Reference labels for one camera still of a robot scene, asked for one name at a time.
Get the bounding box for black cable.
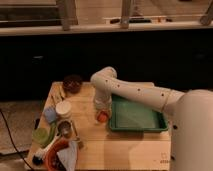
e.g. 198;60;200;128
0;108;36;171

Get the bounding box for wooden utensil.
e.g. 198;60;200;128
51;85;66;104

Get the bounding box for white cloth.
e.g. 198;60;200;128
57;141;78;171

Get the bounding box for metal spoon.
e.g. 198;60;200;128
72;121;84;149

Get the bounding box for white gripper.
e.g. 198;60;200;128
93;90;112;110

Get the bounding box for green plastic tray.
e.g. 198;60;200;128
108;95;168;132

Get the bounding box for red orange apple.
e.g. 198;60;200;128
97;111;109;123

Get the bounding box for dark red bowl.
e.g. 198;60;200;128
62;74;82;93

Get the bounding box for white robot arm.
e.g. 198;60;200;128
90;67;213;171

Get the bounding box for green plastic cup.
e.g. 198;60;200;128
32;128;48;145

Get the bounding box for white handled brush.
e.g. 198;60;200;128
32;135;61;165

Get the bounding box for orange bowl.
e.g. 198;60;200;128
45;139;71;171

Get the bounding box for small metal cup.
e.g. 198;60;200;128
58;121;72;138

